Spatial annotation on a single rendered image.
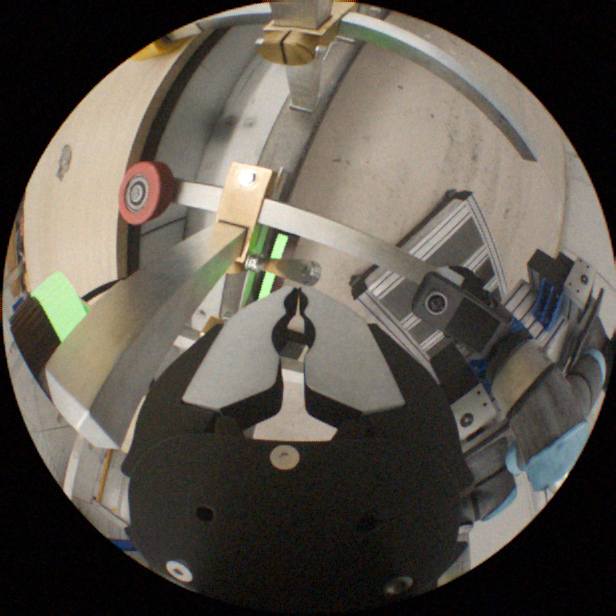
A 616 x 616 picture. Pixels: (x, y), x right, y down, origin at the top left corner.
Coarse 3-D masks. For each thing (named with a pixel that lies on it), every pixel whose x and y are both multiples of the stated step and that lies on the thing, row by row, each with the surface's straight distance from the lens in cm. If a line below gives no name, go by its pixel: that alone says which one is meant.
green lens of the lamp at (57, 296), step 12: (60, 276) 13; (36, 288) 14; (48, 288) 13; (60, 288) 12; (72, 288) 12; (48, 300) 12; (60, 300) 12; (72, 300) 12; (48, 312) 12; (60, 312) 12; (72, 312) 12; (84, 312) 12; (60, 324) 11; (72, 324) 12; (60, 336) 11
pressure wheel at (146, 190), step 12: (132, 168) 30; (144, 168) 28; (156, 168) 27; (168, 168) 29; (132, 180) 30; (144, 180) 28; (156, 180) 27; (168, 180) 28; (120, 192) 31; (132, 192) 29; (144, 192) 28; (156, 192) 27; (168, 192) 28; (120, 204) 31; (132, 204) 30; (144, 204) 28; (156, 204) 27; (168, 204) 29; (132, 216) 29; (144, 216) 28; (156, 216) 29
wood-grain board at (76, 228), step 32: (128, 64) 48; (160, 64) 38; (96, 96) 52; (128, 96) 39; (160, 96) 34; (64, 128) 64; (96, 128) 43; (128, 128) 34; (96, 160) 39; (128, 160) 32; (32, 192) 86; (64, 192) 51; (96, 192) 38; (32, 224) 82; (64, 224) 50; (96, 224) 38; (32, 256) 87; (64, 256) 52; (96, 256) 39; (32, 288) 102; (128, 448) 183
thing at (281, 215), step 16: (176, 192) 30; (192, 192) 29; (208, 192) 28; (208, 208) 28; (272, 208) 26; (288, 208) 26; (272, 224) 26; (288, 224) 26; (304, 224) 26; (320, 224) 26; (336, 224) 26; (320, 240) 26; (336, 240) 26; (352, 240) 27; (368, 240) 27; (368, 256) 28; (384, 256) 28; (400, 256) 29; (400, 272) 30; (416, 272) 31
